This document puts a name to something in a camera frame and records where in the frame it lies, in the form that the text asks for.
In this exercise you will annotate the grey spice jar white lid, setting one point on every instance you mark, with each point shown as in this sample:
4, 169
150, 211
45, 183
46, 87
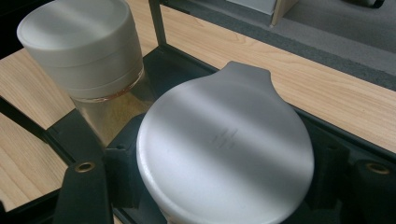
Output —
224, 149

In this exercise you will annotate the black two-tier metal rack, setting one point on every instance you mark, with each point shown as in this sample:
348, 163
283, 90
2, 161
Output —
174, 63

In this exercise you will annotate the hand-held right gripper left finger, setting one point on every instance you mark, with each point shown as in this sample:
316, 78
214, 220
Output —
90, 193

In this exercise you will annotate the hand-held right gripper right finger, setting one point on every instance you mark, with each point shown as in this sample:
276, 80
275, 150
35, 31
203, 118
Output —
370, 193

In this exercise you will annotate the tan spice jar grey lid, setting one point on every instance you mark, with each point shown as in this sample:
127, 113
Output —
84, 46

